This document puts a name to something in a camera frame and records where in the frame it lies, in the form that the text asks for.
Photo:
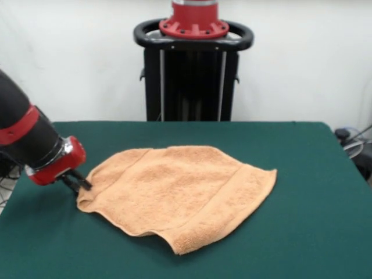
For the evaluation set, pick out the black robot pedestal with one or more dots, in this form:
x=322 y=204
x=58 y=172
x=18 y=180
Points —
x=197 y=87

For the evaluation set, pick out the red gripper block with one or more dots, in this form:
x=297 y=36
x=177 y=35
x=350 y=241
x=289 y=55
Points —
x=58 y=170

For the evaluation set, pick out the orange-brown terry towel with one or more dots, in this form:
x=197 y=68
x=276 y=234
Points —
x=180 y=189

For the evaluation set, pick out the dark green table cloth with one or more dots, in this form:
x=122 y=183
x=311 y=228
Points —
x=261 y=232

